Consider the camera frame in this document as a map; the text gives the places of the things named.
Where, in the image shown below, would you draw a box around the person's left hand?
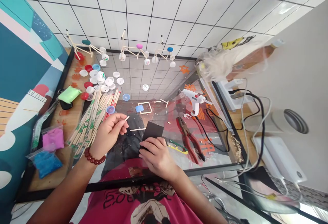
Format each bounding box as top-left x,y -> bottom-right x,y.
90,113 -> 130,156

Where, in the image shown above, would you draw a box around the person's right hand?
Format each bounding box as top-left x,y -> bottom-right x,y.
138,136 -> 180,181

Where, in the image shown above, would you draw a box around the black sandpaper sheet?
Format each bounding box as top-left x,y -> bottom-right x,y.
139,121 -> 165,153

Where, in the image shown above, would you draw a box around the pile of wrapped chopsticks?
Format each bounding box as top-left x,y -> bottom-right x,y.
66,88 -> 122,159

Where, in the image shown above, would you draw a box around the green and yellow cutter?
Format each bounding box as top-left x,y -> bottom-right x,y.
167,142 -> 189,156

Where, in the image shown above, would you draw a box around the wooden board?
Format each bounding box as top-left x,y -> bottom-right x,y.
27,47 -> 98,193

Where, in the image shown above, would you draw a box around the bag of pink clay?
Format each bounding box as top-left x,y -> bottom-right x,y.
42,125 -> 65,153

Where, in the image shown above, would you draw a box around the green clay lump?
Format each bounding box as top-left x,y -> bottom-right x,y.
58,85 -> 83,104

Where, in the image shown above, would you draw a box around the person's body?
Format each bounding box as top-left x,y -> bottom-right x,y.
68,158 -> 205,224

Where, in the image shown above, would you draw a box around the pile of bottle caps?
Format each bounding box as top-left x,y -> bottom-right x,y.
79,60 -> 125,102

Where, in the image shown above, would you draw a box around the black framed glass table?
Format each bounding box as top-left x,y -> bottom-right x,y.
15,47 -> 260,205

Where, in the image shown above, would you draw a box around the bag of blue clay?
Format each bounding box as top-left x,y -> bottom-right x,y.
25,150 -> 64,180

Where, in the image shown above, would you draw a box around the green printed plastic bag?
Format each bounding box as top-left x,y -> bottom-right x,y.
30,102 -> 58,153

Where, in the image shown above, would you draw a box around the white hot glue gun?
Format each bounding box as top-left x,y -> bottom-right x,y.
181,89 -> 214,117

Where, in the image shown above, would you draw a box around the stick bicycle with green seat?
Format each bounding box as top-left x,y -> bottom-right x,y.
65,28 -> 110,63

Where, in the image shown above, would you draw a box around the stick bicycle with pink seat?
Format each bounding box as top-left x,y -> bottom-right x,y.
118,28 -> 151,66

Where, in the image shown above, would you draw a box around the white power strip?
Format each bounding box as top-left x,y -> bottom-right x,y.
220,78 -> 254,112

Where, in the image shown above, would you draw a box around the white flat box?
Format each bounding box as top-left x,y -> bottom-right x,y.
251,136 -> 284,180

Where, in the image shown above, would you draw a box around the stick bicycle with blue seat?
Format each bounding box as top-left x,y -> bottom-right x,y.
151,35 -> 177,68

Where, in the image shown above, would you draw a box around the white plastic bag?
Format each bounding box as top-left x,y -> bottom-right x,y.
195,35 -> 270,82

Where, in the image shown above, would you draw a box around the white power bank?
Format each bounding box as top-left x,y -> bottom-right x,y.
264,136 -> 308,184

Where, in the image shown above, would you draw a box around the grey cylindrical cup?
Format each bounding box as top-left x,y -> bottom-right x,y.
271,108 -> 310,135

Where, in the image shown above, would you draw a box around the brown bottle with white cap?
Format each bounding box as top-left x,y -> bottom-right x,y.
225,39 -> 286,81

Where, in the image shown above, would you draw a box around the red handled pliers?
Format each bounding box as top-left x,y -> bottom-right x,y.
178,116 -> 206,165

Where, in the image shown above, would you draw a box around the square wooden stick frame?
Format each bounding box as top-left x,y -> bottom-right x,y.
137,102 -> 153,115

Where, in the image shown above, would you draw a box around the black glue gun cable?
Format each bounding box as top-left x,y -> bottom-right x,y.
194,108 -> 232,153

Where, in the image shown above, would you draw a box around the white cable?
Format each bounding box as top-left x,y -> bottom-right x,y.
218,78 -> 303,204

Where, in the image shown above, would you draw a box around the thick black power cable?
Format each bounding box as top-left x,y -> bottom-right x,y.
229,89 -> 265,169

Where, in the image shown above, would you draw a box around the teal patterned wall poster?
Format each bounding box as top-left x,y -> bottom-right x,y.
0,0 -> 70,224

